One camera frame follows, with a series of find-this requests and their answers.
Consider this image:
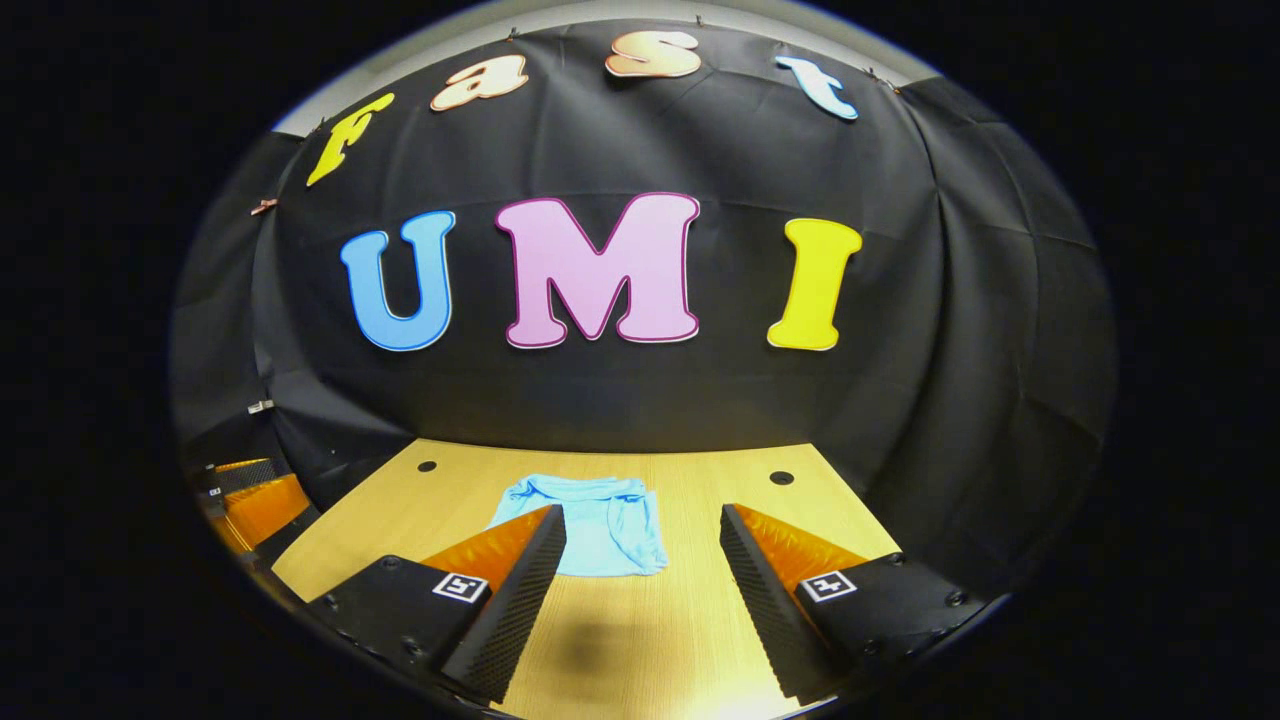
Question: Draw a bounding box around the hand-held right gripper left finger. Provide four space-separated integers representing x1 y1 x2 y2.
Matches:
305 503 568 706

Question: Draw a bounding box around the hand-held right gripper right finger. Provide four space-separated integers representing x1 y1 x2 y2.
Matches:
718 503 1001 706

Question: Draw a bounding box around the black backdrop cloth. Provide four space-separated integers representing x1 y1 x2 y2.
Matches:
168 18 1119 601

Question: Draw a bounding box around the light blue T-shirt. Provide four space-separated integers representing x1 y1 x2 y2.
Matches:
487 473 669 578

